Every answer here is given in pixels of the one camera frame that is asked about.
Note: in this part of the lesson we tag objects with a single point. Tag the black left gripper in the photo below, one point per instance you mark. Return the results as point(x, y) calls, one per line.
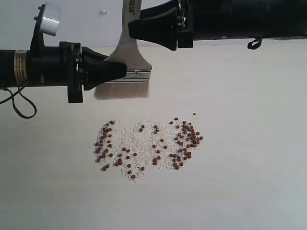
point(96, 70)

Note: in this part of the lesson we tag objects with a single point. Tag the white grain pile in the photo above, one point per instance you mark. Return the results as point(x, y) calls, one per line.
point(141, 146)

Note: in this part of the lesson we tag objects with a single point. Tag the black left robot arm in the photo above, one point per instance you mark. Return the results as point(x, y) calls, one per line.
point(19, 69)

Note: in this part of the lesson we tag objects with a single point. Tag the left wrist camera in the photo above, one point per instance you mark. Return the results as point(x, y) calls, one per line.
point(46, 22)

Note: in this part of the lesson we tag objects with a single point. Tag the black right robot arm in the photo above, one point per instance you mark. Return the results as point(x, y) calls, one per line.
point(267, 19)

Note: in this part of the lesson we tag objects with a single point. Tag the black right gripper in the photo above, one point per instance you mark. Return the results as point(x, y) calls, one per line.
point(179, 23)

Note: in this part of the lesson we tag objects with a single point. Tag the brown pellet pile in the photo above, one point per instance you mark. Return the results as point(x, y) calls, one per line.
point(148, 143)

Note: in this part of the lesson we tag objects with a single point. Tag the white handled paint brush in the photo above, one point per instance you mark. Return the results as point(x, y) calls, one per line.
point(136, 82)

